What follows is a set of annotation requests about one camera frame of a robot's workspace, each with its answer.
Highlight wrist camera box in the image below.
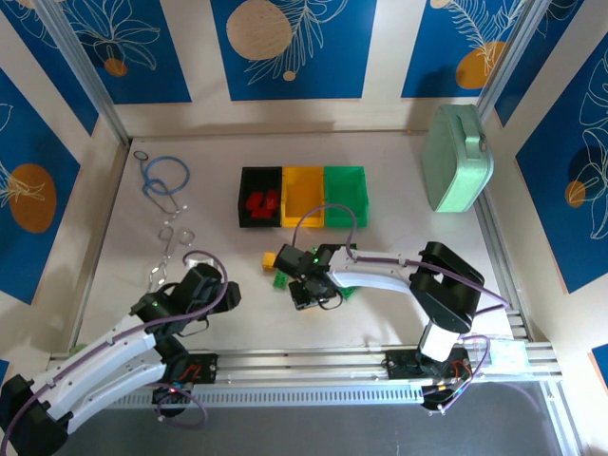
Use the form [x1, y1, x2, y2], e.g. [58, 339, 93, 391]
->
[222, 281, 243, 313]
[288, 279, 325, 311]

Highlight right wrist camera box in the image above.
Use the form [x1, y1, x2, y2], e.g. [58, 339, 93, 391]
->
[288, 279, 325, 311]

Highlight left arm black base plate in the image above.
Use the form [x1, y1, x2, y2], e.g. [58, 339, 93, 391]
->
[151, 353, 219, 405]

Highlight aluminium side rail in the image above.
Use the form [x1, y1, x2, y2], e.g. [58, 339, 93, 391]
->
[70, 142, 129, 355]
[477, 197, 531, 341]

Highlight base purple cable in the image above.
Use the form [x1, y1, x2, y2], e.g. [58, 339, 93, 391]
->
[156, 389, 209, 427]
[425, 334, 493, 418]

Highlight yellow plastic bin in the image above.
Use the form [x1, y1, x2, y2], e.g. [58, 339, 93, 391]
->
[280, 165, 328, 229]

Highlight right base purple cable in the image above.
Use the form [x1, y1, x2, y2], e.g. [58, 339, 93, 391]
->
[425, 334, 493, 418]

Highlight green plastic bin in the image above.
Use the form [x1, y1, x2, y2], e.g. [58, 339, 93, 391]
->
[323, 164, 371, 228]

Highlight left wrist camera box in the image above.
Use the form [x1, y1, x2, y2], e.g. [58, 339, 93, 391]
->
[222, 281, 243, 313]

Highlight aluminium table rail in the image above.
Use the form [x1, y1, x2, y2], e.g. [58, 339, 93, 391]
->
[45, 346, 564, 384]

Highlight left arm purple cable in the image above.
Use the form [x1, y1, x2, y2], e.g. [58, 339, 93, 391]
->
[2, 250, 227, 441]

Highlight mint green carry case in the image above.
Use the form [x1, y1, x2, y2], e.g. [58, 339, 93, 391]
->
[420, 104, 495, 214]

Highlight grey slotted cable duct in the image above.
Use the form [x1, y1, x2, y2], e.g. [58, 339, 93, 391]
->
[113, 382, 425, 409]

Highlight metal forceps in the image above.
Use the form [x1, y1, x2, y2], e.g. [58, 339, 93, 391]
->
[145, 225, 197, 294]

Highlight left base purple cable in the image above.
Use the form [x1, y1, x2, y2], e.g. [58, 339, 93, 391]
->
[156, 389, 209, 427]

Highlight aluminium frame post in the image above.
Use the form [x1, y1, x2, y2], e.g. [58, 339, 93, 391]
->
[32, 0, 133, 146]
[476, 0, 547, 120]

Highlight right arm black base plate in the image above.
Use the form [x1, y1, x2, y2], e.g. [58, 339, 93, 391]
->
[385, 350, 474, 381]

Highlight black plastic bin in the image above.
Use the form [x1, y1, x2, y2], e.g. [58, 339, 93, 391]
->
[236, 165, 286, 230]

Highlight blue stethoscope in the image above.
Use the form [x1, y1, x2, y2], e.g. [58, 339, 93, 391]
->
[132, 150, 192, 219]

